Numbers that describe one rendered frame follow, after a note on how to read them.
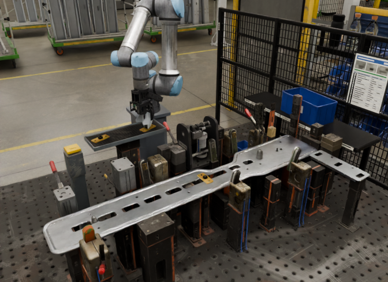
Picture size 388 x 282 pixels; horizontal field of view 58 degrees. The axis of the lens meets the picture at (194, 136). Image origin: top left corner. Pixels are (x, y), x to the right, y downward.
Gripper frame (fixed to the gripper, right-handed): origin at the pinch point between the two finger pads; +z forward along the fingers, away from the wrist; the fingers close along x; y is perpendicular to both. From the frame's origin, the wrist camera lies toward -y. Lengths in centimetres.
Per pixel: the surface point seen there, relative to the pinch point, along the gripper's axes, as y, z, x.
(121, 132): 11.1, 1.9, -6.7
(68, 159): 38.8, 5.1, -10.4
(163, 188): 16.1, 17.9, 24.4
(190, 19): -647, 75, -485
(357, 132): -87, 15, 78
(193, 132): -11.3, 2.2, 19.9
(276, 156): -40, 18, 52
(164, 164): 8.9, 11.1, 19.0
